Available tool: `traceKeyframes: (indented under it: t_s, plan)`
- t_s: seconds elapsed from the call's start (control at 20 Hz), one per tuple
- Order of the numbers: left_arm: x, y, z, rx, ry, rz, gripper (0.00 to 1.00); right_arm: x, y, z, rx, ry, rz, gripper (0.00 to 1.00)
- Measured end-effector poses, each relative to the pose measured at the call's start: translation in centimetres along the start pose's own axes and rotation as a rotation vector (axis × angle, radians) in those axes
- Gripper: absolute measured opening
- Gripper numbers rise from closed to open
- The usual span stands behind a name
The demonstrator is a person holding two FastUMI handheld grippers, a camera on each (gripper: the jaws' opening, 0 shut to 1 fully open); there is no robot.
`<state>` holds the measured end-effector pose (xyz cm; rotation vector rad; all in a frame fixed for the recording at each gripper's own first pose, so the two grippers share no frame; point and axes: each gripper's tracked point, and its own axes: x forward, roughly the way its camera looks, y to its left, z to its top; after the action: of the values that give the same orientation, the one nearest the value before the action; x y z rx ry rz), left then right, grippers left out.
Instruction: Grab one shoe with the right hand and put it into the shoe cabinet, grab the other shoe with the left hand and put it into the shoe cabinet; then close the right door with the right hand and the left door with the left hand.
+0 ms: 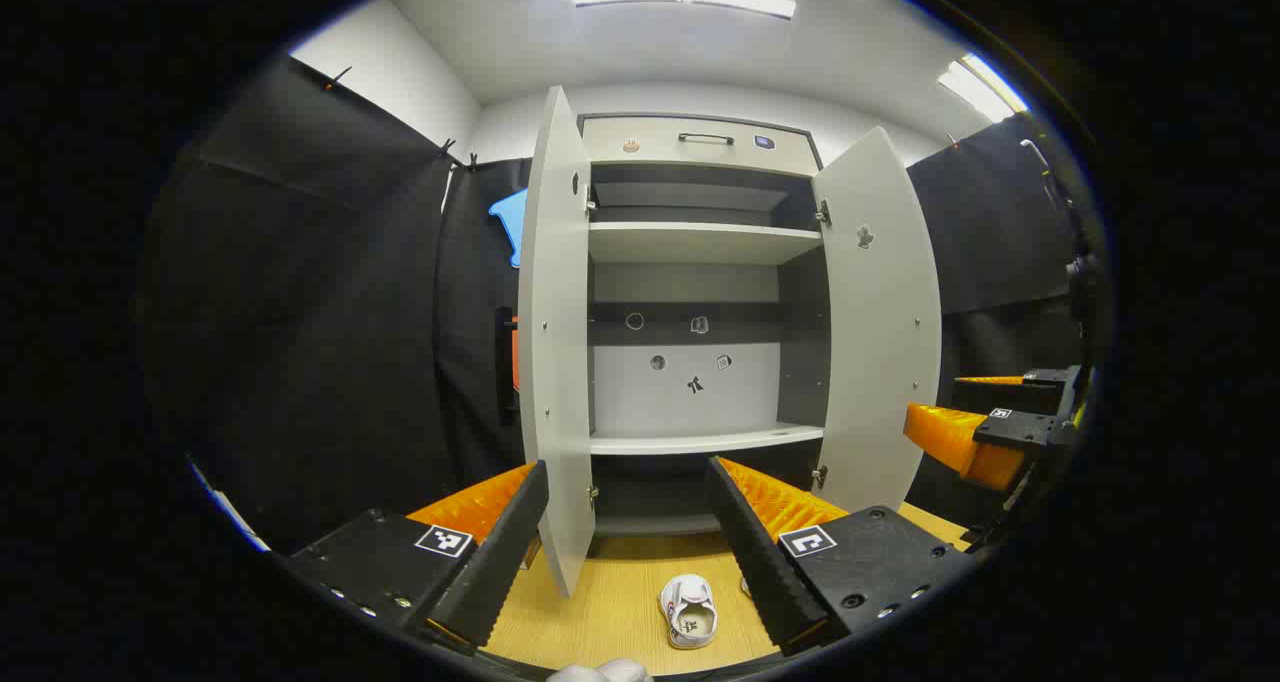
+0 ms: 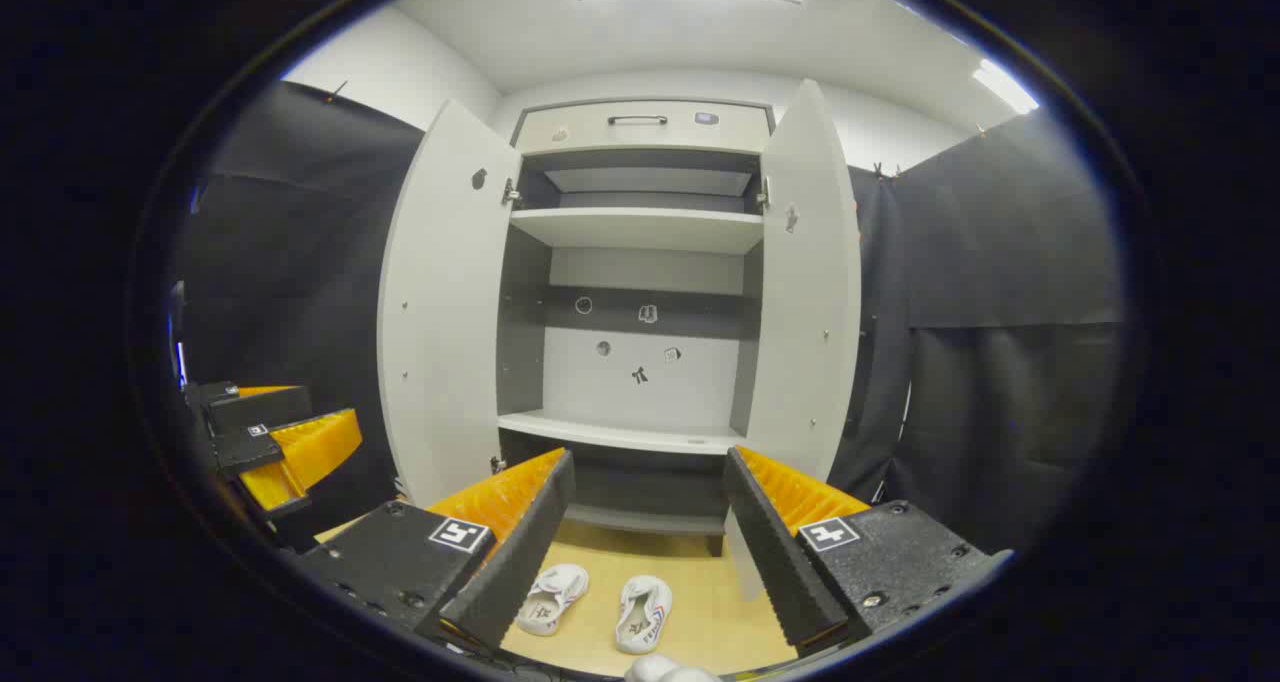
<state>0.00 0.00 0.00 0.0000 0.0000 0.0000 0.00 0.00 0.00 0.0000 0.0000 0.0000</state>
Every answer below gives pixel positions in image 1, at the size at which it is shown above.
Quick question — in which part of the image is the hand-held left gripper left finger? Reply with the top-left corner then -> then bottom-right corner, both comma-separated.
285,460 -> 552,653

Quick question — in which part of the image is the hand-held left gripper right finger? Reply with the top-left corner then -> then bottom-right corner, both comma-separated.
705,455 -> 979,657

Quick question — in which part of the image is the grey cabinet door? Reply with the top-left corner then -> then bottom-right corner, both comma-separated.
518,84 -> 598,599
812,127 -> 943,514

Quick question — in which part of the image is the grey shoe cabinet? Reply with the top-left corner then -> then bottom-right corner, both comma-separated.
578,112 -> 833,539

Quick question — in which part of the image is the white cabinet shelf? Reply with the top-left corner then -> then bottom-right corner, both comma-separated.
589,422 -> 827,457
587,221 -> 824,266

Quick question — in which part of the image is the cabinet drawer front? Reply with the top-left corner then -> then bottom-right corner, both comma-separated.
581,116 -> 822,177

